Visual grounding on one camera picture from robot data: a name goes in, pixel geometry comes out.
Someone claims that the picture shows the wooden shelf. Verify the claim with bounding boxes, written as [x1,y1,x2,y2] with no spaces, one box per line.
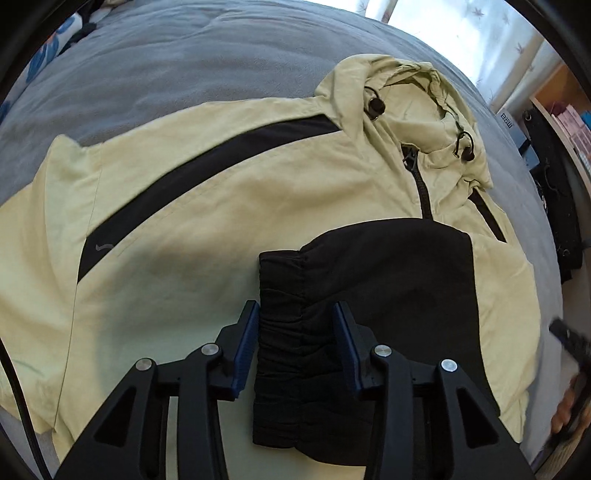
[530,62,591,185]

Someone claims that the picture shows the yellow and black hooded jacket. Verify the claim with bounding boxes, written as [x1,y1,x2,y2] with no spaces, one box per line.
[0,54,542,466]

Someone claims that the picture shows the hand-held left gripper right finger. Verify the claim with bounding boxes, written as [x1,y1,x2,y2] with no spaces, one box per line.
[332,302,536,480]

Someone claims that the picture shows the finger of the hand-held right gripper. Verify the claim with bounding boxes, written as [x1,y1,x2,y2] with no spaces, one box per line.
[549,318,591,365]

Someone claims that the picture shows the blue and white box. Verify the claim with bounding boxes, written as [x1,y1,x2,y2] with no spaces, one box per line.
[496,108,533,160]

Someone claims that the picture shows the blue floral pillow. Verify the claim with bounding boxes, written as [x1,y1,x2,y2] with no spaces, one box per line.
[25,13,95,85]

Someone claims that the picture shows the dark cloth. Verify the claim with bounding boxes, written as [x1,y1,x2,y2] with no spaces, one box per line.
[65,22,100,55]

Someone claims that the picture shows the black cable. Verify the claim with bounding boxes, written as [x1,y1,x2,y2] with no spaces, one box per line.
[0,339,54,480]

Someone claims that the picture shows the white leaf print curtain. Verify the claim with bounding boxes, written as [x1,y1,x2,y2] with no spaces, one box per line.
[364,0,552,109]

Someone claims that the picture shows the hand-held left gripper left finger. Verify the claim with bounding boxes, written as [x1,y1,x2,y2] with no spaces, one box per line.
[55,300,262,480]

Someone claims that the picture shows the grey bed blanket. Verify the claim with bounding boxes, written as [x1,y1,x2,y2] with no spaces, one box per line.
[0,0,566,480]

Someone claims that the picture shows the person's right hand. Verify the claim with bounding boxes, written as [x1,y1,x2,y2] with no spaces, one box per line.
[551,373,591,435]

